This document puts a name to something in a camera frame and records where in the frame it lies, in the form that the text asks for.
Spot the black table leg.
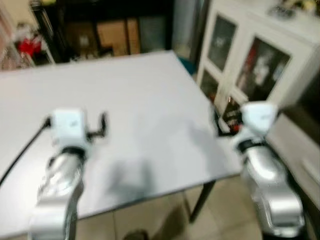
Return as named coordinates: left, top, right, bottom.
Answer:
left=189, top=180, right=217, bottom=224

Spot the white glass-door cabinet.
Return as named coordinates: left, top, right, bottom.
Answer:
left=196, top=0, right=320, bottom=132

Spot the grey low sideboard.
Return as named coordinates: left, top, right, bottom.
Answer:
left=267, top=114, right=320, bottom=201

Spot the red decoration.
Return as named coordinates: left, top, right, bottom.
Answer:
left=18, top=36, right=44, bottom=58

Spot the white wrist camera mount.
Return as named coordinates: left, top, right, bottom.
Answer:
left=49, top=108, right=90, bottom=148
left=239, top=101, right=279, bottom=140

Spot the black storage shelf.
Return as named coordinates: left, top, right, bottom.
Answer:
left=31, top=0, right=175, bottom=63

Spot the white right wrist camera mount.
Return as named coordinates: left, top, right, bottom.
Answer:
left=239, top=101, right=279, bottom=140

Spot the teal chair seat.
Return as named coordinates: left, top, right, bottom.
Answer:
left=178, top=56, right=198, bottom=76

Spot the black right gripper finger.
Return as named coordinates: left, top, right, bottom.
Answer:
left=212, top=101, right=224, bottom=138

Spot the black television screen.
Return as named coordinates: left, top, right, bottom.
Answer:
left=280, top=72, right=320, bottom=132

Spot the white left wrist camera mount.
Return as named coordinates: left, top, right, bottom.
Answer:
left=49, top=108, right=90, bottom=148

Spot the brown cardboard box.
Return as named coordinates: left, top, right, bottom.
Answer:
left=96, top=18, right=142, bottom=57

